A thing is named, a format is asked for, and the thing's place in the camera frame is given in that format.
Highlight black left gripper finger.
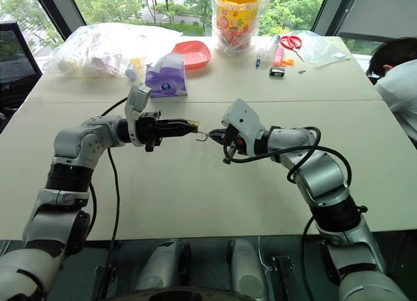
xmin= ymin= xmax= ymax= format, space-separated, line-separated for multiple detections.
xmin=158 ymin=128 xmax=190 ymax=139
xmin=157 ymin=118 xmax=192 ymax=130

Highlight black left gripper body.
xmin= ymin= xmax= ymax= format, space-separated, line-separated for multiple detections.
xmin=136 ymin=111 xmax=164 ymax=153

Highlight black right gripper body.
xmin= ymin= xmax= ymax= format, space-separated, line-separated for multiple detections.
xmin=223 ymin=124 xmax=246 ymax=158

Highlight small metal hook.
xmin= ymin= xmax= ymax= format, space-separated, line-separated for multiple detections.
xmin=184 ymin=119 xmax=210 ymax=143

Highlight purple tissue pack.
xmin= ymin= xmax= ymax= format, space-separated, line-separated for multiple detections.
xmin=144 ymin=52 xmax=189 ymax=98

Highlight yellow blue bottle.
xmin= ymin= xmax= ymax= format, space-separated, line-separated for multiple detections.
xmin=124 ymin=57 xmax=146 ymax=81

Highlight coral plastic tray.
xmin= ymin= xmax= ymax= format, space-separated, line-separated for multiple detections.
xmin=171 ymin=40 xmax=212 ymax=70

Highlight large clear plastic bag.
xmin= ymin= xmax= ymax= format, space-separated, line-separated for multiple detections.
xmin=41 ymin=21 xmax=184 ymax=79

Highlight clear plastic tube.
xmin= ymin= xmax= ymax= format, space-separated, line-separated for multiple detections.
xmin=259 ymin=33 xmax=281 ymax=59

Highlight candy jar with orange lid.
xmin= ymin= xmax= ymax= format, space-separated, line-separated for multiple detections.
xmin=207 ymin=0 xmax=272 ymax=58

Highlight small clear plastic bag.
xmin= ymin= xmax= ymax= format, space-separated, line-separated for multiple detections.
xmin=289 ymin=29 xmax=352 ymax=70

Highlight grey rounded robot leg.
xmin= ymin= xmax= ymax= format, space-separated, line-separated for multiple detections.
xmin=134 ymin=238 xmax=192 ymax=293
xmin=226 ymin=237 xmax=272 ymax=300

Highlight black mesh office chair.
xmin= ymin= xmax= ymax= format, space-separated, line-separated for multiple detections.
xmin=0 ymin=20 xmax=44 ymax=133

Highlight person in white shirt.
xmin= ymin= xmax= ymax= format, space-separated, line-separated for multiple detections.
xmin=366 ymin=36 xmax=417 ymax=146

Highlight grey roller blind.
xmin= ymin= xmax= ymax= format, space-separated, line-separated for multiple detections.
xmin=338 ymin=0 xmax=417 ymax=38

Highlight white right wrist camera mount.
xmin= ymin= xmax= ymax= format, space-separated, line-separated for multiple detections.
xmin=221 ymin=98 xmax=266 ymax=158

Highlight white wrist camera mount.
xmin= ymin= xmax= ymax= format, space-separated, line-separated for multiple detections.
xmin=221 ymin=98 xmax=266 ymax=158
xmin=124 ymin=83 xmax=152 ymax=148

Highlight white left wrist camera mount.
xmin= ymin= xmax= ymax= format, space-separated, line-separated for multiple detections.
xmin=124 ymin=83 xmax=152 ymax=148

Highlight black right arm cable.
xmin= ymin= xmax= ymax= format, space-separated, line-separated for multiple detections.
xmin=222 ymin=126 xmax=353 ymax=186

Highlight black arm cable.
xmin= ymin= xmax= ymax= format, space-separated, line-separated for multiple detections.
xmin=96 ymin=96 xmax=128 ymax=301
xmin=222 ymin=126 xmax=353 ymax=186

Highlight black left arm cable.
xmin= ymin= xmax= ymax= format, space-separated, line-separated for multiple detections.
xmin=96 ymin=96 xmax=128 ymax=301

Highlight red handled scissors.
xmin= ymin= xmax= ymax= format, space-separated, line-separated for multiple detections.
xmin=280 ymin=35 xmax=306 ymax=63

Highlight black strap bracket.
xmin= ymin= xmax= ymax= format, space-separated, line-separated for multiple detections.
xmin=271 ymin=255 xmax=296 ymax=301

